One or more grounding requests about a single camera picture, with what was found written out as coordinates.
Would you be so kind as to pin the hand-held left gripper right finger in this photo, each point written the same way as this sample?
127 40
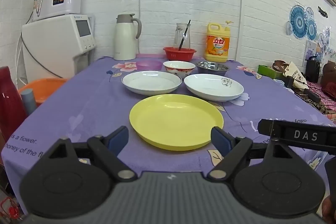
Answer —
220 138

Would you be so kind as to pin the purple floral tablecloth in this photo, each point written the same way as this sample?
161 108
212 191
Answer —
92 98

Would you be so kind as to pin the plaid patterned cloth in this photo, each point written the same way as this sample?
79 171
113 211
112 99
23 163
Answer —
325 108

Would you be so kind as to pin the white plate with grey rim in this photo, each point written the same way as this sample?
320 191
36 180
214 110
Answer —
151 82

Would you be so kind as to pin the yellow detergent bottle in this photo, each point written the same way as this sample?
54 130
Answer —
218 48

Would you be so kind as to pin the grey cylindrical bottle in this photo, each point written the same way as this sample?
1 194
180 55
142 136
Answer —
28 100

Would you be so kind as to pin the stainless steel bowl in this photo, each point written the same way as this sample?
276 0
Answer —
212 69

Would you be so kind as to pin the canvas tote bag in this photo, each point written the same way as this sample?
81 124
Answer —
294 74

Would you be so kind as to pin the white bowl with red pattern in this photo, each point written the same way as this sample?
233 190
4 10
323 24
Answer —
178 70

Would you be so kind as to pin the yellow plastic plate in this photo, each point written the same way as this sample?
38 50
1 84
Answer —
176 119

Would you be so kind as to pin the glass pitcher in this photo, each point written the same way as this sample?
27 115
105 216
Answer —
177 35

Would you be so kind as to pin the black stirring stick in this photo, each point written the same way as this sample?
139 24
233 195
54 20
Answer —
184 35

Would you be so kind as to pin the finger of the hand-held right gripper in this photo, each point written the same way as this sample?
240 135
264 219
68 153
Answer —
265 127

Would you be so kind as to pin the brown sandal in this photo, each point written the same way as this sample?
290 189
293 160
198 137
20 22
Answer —
279 66

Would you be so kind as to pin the red plastic colander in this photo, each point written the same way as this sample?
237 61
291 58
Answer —
181 55

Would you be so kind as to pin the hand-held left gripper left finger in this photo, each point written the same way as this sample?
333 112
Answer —
118 138

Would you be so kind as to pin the white plate with flower print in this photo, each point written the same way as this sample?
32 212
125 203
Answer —
210 87

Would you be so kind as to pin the dark brown bag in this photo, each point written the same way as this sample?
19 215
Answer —
329 79

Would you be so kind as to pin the purple plastic bowl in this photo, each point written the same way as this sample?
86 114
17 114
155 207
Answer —
148 65

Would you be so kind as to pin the blue paper fan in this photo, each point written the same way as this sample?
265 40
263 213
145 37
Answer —
311 29
298 21

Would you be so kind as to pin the green box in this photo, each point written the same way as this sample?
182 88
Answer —
265 70

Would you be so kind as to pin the person's right hand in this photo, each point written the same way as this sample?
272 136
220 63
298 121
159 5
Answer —
330 211

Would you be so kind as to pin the white thermos jug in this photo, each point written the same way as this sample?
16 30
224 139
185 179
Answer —
124 40

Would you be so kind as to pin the orange plastic basin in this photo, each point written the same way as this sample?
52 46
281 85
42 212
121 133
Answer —
44 87

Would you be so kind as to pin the white water dispenser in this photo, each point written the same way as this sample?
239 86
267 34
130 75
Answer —
52 48

